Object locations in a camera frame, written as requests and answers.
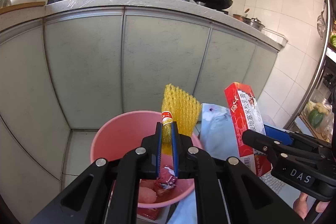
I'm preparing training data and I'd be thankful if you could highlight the white crumpled plastic ball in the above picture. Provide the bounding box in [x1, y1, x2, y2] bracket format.
[138, 186, 157, 203]

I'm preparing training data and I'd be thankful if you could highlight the light blue floral cloth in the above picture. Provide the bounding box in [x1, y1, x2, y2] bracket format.
[165, 102, 320, 224]

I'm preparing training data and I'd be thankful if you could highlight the yellow foam fruit net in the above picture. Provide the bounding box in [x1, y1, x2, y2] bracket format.
[161, 84, 202, 156]

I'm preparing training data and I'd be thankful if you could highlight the colourful wrapper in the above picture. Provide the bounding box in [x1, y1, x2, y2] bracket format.
[154, 165, 177, 197]

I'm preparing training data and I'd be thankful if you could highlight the grey kitchen cabinet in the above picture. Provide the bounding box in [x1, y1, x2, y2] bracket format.
[1, 0, 282, 184]

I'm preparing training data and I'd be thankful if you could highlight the person right hand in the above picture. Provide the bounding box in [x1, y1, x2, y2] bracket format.
[293, 192, 329, 219]

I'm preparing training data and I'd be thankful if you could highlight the green pepper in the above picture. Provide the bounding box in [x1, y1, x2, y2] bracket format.
[308, 109, 325, 128]

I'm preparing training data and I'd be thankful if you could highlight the steel pot with lid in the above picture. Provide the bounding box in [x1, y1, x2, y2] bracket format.
[233, 9, 265, 31]

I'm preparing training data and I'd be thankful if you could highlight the ginger root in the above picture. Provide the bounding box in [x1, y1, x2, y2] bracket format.
[306, 101, 330, 115]

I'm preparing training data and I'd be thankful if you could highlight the metal storage shelf rack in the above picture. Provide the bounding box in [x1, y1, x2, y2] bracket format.
[285, 0, 335, 143]

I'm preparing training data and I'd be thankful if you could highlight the pink plastic trash bucket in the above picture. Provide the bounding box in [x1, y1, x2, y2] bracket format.
[90, 110, 194, 208]

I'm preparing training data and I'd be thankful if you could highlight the red white toothpaste box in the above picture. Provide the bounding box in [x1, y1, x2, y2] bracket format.
[224, 82, 271, 177]

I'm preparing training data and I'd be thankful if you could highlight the silver mesh scouring cloth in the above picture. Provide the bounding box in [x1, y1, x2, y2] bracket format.
[260, 172, 285, 194]

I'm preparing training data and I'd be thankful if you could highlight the small red white box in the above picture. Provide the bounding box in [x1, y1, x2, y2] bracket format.
[137, 207, 161, 221]

